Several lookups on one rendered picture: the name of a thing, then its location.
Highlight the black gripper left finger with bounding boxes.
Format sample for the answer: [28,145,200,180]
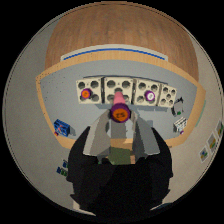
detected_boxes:
[66,109,111,183]

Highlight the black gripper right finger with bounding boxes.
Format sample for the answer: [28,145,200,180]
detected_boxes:
[129,110,173,178]

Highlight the grey bench mat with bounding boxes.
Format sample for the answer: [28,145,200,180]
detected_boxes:
[40,59,197,140]

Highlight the blue tube rack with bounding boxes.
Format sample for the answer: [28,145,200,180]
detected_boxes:
[53,119,70,137]

